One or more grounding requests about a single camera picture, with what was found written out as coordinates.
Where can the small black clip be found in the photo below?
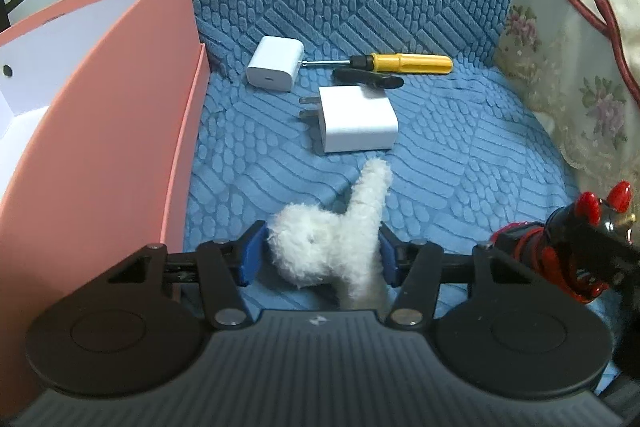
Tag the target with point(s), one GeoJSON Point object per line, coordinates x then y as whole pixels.
{"type": "Point", "coordinates": [367, 77]}

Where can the white wall charger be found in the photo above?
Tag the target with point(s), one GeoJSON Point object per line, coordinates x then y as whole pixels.
{"type": "Point", "coordinates": [357, 119]}

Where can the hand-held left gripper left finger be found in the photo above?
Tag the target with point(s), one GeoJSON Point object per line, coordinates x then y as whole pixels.
{"type": "Point", "coordinates": [252, 254]}

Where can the floral lace cloth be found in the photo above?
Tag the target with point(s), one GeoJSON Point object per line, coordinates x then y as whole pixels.
{"type": "Point", "coordinates": [565, 72]}

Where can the red black horned toy figure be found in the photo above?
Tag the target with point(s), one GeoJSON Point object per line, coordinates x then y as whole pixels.
{"type": "Point", "coordinates": [565, 237]}

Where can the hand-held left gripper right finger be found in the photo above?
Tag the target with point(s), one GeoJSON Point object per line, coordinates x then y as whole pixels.
{"type": "Point", "coordinates": [389, 257]}

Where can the pink cardboard box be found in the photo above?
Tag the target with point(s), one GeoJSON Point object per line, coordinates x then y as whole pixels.
{"type": "Point", "coordinates": [100, 132]}

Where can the white fluffy plush toy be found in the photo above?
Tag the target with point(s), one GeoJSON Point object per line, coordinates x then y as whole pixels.
{"type": "Point", "coordinates": [325, 252]}

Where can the small white cube charger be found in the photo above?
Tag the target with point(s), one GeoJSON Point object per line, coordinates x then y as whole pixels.
{"type": "Point", "coordinates": [272, 64]}

